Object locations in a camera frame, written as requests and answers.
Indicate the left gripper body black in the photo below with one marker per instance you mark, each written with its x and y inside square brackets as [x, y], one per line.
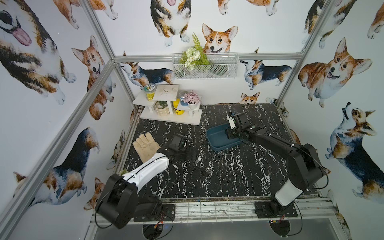
[186, 153]

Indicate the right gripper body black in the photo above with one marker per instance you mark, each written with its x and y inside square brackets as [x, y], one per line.
[237, 132]

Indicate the teal plastic storage box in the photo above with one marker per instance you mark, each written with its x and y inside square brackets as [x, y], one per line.
[219, 140]

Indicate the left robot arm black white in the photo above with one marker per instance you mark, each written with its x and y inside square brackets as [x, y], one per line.
[119, 201]

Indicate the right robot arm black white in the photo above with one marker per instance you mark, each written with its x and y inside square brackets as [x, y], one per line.
[302, 161]

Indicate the beige work glove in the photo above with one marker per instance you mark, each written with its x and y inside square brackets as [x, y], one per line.
[146, 146]

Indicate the woven basket with plant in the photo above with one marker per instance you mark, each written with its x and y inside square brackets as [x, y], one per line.
[162, 108]

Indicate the white tiered display shelf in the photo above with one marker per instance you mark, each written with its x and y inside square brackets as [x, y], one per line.
[170, 93]

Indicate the blue cup on shelf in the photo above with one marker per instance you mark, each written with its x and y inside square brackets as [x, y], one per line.
[182, 95]

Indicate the pink flowers in white pot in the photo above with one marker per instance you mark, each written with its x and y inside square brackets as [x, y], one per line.
[192, 99]

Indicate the green yellow snack cup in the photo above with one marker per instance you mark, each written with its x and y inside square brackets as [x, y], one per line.
[150, 90]

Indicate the green white artificial flowers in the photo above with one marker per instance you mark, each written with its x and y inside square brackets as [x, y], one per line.
[194, 56]

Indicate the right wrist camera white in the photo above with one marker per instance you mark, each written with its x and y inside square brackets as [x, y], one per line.
[231, 122]

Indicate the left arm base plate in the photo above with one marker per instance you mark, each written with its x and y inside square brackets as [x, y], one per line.
[154, 212]

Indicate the white wire wall basket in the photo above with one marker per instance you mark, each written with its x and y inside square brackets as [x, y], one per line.
[221, 66]

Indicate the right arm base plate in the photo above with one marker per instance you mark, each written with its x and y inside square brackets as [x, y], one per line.
[270, 210]

